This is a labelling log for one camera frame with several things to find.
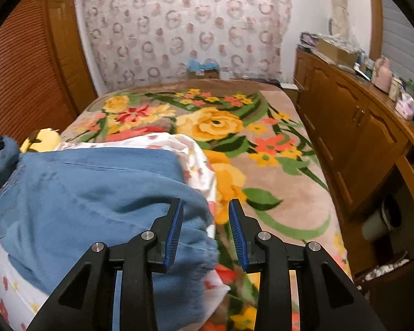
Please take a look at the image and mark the circle-patterned wall cloth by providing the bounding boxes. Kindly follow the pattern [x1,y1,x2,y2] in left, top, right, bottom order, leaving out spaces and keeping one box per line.
[76,0,293,92]

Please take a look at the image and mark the stack of printed papers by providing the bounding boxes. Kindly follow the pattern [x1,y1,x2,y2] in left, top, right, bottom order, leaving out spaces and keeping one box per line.
[298,32,320,53]

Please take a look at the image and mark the pink tissue pack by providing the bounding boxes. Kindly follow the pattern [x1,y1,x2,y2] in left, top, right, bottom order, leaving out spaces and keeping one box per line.
[396,93,414,121]

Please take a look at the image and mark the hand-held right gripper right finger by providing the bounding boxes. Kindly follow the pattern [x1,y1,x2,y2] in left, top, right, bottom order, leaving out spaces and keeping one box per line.
[228,198,387,331]

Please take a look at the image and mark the flower-patterned plush blanket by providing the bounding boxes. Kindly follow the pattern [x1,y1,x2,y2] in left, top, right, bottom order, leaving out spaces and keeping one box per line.
[60,79,352,331]

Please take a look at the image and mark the yellow plush toy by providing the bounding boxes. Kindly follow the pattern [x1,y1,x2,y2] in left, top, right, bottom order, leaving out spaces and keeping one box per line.
[20,128,62,153]

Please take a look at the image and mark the wooden side cabinet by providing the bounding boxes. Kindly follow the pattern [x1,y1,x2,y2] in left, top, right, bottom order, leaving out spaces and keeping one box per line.
[293,48,414,331]

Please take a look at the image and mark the pink bottle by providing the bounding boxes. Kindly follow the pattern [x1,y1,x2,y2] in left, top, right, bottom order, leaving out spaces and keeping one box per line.
[372,56,391,93]

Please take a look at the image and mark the white jar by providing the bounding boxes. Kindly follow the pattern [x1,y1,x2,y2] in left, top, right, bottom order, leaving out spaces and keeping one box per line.
[388,77,404,101]

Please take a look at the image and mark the open cardboard box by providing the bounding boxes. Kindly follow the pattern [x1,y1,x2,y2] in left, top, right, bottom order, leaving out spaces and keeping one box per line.
[315,38,361,68]

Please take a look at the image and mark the grey window blind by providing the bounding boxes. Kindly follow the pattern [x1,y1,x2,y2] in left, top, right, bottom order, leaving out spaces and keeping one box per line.
[379,0,414,107]

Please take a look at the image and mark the plain wooden wardrobe panel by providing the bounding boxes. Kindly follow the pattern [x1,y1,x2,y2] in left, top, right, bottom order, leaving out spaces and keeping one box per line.
[47,0,98,118]

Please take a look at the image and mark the louvered wooden wardrobe door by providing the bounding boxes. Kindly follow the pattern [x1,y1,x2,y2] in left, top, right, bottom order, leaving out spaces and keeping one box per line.
[0,0,78,180]

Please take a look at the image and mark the blue denim pants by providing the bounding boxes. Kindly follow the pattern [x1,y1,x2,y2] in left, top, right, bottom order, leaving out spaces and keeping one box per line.
[0,136,219,331]

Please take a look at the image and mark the white paper roll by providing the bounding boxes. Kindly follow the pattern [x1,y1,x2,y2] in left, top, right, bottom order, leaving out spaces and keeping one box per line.
[362,196,402,241]

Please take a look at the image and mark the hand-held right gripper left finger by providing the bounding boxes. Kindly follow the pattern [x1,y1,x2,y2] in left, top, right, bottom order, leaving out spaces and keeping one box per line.
[27,198,185,331]

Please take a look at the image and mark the wooden window frame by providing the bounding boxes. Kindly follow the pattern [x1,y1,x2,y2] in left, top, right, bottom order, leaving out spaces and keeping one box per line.
[367,0,383,63]

